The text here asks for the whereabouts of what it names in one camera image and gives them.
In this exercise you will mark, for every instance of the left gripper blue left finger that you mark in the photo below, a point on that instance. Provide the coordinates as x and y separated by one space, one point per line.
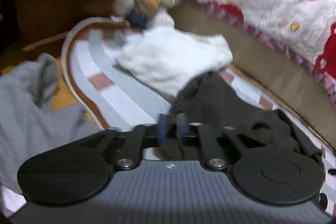
162 129

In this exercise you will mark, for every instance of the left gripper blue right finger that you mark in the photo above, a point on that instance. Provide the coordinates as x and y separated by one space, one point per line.
181 123

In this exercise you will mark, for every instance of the dark brown knit sweater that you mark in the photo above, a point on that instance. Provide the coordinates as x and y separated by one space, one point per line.
208 99

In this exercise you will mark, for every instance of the checkered white pink rug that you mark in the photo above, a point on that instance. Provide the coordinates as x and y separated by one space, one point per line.
116 99

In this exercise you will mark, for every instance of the folded white garment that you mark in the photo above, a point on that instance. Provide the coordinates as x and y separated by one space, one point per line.
166 59

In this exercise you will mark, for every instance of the grey garment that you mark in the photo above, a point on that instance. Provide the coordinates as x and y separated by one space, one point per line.
29 126

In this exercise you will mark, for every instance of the beige bed frame side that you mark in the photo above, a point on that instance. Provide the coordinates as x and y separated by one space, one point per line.
300 86

